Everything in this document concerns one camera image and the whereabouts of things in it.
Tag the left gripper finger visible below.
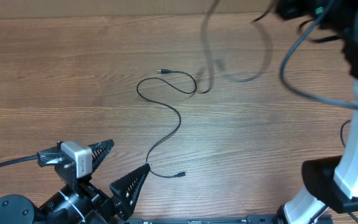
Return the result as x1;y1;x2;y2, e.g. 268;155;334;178
89;139;114;172
109;164;150;220

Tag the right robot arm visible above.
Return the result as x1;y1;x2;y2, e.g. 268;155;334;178
275;1;358;223

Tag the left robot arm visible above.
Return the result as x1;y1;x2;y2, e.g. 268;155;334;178
0;139;150;224

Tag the left camera black cable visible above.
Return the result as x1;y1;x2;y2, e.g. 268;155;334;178
0;146;65;178

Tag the camera black cable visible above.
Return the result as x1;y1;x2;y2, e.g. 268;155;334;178
278;0;358;116
0;146;65;178

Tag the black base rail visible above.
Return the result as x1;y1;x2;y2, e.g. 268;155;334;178
118;215;284;224

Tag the right camera black cable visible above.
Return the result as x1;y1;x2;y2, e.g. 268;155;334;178
278;0;358;116

